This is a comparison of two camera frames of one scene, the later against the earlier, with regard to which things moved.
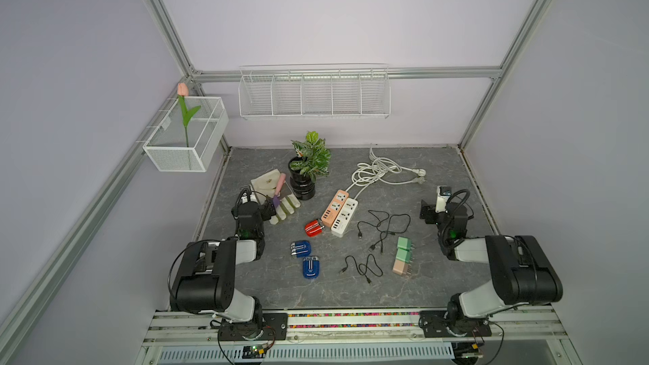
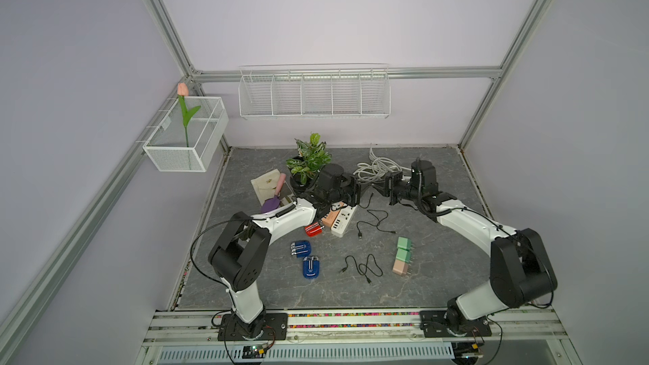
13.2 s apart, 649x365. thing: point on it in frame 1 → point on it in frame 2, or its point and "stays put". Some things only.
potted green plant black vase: x=313 y=159 stays put
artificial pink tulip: x=182 y=92 stays put
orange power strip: x=335 y=208 stays put
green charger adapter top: x=406 y=243 stays put
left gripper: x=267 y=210 → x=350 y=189
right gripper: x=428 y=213 → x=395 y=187
